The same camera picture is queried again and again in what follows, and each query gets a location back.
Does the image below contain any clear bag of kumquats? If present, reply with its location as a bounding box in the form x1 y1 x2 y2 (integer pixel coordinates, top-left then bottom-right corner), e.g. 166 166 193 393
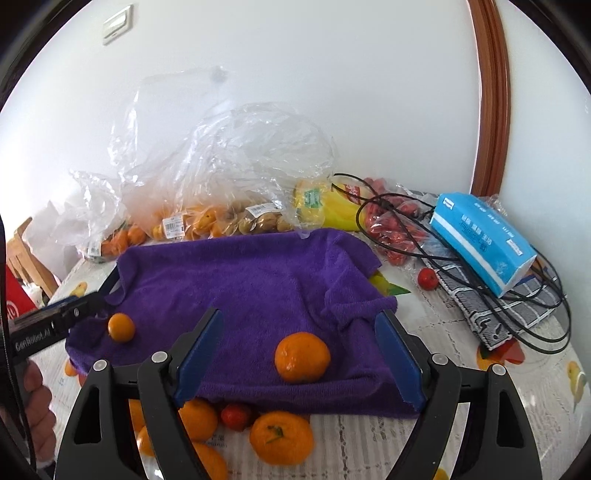
108 69 241 241

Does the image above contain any blue tissue pack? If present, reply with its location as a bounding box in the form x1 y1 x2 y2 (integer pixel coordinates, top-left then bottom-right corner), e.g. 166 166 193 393
429 193 539 298

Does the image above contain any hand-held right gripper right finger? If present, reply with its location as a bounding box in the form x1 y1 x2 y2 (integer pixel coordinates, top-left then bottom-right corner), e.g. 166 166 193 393
374 309 543 480

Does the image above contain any small orange mandarin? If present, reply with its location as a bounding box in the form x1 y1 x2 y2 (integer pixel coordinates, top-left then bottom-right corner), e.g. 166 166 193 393
107 313 136 343

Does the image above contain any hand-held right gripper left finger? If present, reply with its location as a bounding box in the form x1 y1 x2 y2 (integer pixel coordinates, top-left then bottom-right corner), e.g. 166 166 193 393
54 308 225 480

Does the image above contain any person's left hand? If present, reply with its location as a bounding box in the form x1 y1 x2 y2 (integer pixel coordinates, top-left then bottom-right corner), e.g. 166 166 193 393
22 362 58 463

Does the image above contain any wooden chair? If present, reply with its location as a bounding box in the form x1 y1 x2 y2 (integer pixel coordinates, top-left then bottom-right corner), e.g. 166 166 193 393
7 217 61 301

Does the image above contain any purple towel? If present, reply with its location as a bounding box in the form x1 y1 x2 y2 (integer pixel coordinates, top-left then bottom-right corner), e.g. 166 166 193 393
65 228 419 420

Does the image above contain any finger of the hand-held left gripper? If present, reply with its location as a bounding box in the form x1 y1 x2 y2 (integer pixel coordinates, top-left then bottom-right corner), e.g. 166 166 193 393
11 291 110 334

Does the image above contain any grey checked cloth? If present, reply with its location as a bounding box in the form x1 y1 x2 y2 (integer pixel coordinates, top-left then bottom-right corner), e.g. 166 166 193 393
422 249 566 347

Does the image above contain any white wall switch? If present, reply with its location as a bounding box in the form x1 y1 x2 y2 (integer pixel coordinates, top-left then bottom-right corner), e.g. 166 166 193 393
102 4 136 46

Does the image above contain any yellow snack bag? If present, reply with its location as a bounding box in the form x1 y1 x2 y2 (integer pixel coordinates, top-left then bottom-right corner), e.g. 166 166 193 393
293 179 370 232

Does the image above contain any black tray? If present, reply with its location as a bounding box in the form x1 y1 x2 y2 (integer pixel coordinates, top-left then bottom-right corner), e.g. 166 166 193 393
97 265 122 305

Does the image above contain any black cable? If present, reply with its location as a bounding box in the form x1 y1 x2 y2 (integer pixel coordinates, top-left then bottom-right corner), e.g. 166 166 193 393
332 173 573 356

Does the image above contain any clear bag of tangerines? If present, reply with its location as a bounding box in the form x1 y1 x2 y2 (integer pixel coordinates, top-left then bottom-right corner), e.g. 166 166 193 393
51 170 148 265

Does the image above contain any brown wooden door frame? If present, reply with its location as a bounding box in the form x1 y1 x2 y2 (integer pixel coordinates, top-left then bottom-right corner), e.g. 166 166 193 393
466 0 512 199

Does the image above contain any clear bag of yellow-green dates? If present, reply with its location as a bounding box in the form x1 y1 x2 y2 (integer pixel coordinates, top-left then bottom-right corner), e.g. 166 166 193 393
185 102 338 238

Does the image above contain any red box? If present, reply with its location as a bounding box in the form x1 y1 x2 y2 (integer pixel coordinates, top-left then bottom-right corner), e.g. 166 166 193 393
6 265 40 319

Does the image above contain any bag of red tomatoes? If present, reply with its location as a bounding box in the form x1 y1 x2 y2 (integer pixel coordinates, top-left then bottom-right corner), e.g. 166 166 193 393
355 178 444 266

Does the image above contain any white plastic bag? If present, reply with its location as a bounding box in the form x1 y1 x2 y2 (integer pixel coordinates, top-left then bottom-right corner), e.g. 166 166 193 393
23 194 86 278

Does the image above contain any large orange mandarin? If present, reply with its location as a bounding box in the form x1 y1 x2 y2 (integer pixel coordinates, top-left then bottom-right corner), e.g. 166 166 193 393
249 411 315 467
274 331 332 385

